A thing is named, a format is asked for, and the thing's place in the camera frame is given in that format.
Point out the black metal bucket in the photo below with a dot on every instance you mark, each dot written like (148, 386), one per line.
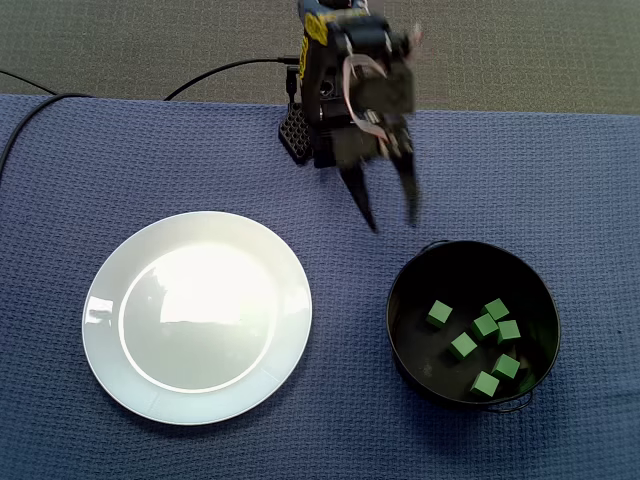
(540, 300)

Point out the white round plate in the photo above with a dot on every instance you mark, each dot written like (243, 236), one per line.
(200, 400)

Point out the blue woven table cloth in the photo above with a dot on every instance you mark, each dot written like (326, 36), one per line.
(350, 300)

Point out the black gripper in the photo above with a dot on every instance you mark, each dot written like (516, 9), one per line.
(369, 148)

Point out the green cube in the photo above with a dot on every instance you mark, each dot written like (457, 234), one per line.
(508, 331)
(496, 309)
(505, 366)
(484, 326)
(485, 384)
(462, 345)
(439, 313)

